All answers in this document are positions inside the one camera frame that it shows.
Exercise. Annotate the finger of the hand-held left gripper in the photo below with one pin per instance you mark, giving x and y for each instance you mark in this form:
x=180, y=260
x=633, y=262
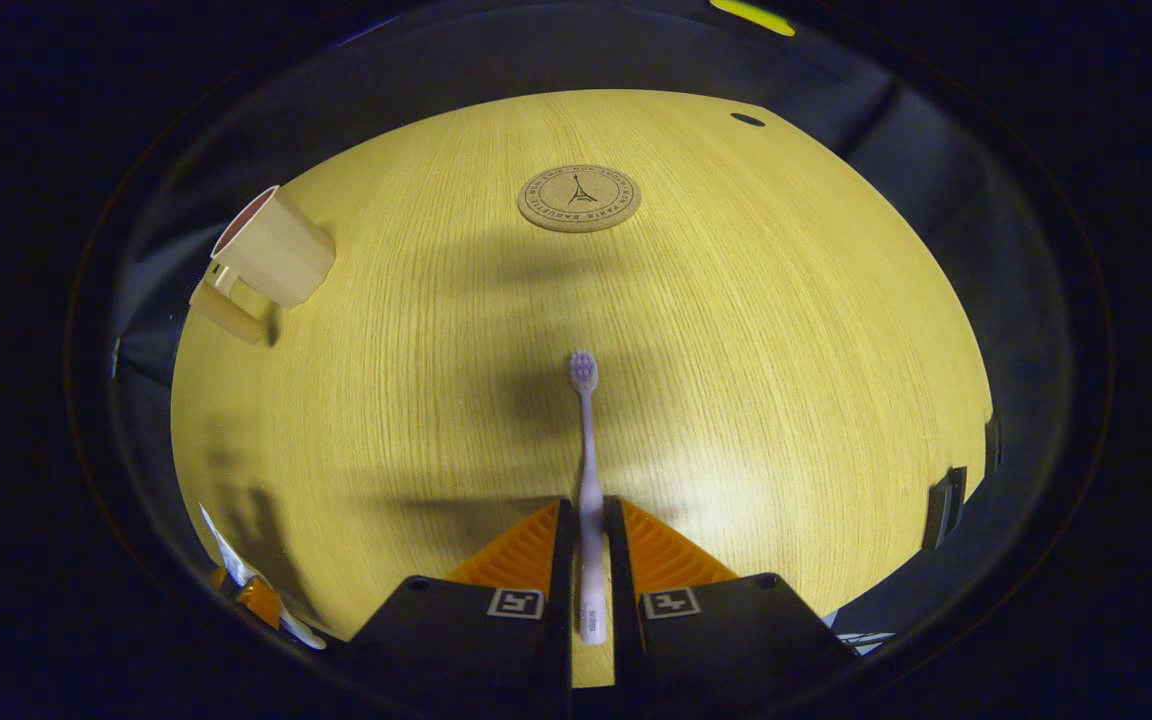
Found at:
x=261, y=602

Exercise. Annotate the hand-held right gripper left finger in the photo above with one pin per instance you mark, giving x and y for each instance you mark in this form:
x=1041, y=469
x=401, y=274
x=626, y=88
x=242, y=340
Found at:
x=563, y=580

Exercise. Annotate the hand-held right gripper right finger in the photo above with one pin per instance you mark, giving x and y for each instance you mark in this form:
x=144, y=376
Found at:
x=619, y=580

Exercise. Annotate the white toothpaste tube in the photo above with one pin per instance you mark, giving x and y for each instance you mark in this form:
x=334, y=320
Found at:
x=226, y=555

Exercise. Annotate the white toothbrush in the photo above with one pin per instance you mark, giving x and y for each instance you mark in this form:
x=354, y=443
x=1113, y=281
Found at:
x=590, y=480

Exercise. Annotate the beige cup with maroon inside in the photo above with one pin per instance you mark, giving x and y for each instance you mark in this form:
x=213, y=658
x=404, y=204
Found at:
x=281, y=250

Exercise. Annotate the round cork coaster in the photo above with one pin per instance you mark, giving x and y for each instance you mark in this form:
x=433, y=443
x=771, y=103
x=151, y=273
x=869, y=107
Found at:
x=579, y=198

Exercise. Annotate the black desk edge bracket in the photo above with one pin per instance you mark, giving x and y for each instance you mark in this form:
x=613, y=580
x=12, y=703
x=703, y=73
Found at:
x=992, y=442
x=941, y=508

